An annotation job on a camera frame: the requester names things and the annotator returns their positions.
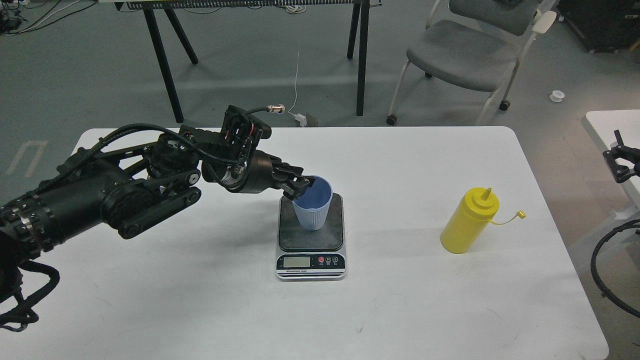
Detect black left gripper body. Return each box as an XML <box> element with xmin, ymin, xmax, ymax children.
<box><xmin>215</xmin><ymin>150</ymin><xmax>291</xmax><ymax>194</ymax></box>

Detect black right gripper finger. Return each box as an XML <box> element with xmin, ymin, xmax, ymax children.
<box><xmin>602</xmin><ymin>129</ymin><xmax>640</xmax><ymax>184</ymax></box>

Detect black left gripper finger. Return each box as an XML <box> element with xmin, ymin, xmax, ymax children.
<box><xmin>272</xmin><ymin>157</ymin><xmax>316</xmax><ymax>185</ymax></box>
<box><xmin>278</xmin><ymin>180</ymin><xmax>313</xmax><ymax>201</ymax></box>

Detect blue plastic cup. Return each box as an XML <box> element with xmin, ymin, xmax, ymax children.
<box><xmin>292</xmin><ymin>175</ymin><xmax>333</xmax><ymax>231</ymax></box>

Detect yellow squeeze bottle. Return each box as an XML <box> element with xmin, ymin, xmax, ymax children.
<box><xmin>439</xmin><ymin>187</ymin><xmax>527</xmax><ymax>255</ymax></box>

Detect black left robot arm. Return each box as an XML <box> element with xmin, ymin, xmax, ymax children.
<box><xmin>0</xmin><ymin>105</ymin><xmax>314</xmax><ymax>332</ymax></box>

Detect digital kitchen scale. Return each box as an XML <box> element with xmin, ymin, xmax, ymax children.
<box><xmin>275</xmin><ymin>193</ymin><xmax>347</xmax><ymax>281</ymax></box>

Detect white spool on floor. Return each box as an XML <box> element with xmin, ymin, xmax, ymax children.
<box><xmin>549</xmin><ymin>89</ymin><xmax>566</xmax><ymax>103</ymax></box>

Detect black cabinet in corner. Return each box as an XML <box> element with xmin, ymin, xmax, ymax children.
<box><xmin>557</xmin><ymin>0</ymin><xmax>640</xmax><ymax>54</ymax></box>

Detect grey office chair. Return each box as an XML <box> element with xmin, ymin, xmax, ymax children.
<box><xmin>386</xmin><ymin>0</ymin><xmax>558</xmax><ymax>126</ymax></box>

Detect black-legged background table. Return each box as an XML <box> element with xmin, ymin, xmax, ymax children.
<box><xmin>103</xmin><ymin>0</ymin><xmax>382</xmax><ymax>125</ymax></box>

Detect white charger cable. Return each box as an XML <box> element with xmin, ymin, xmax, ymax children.
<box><xmin>287</xmin><ymin>40</ymin><xmax>309</xmax><ymax>128</ymax></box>

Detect floor cables top left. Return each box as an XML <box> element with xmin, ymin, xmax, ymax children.
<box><xmin>0</xmin><ymin>0</ymin><xmax>98</xmax><ymax>35</ymax></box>

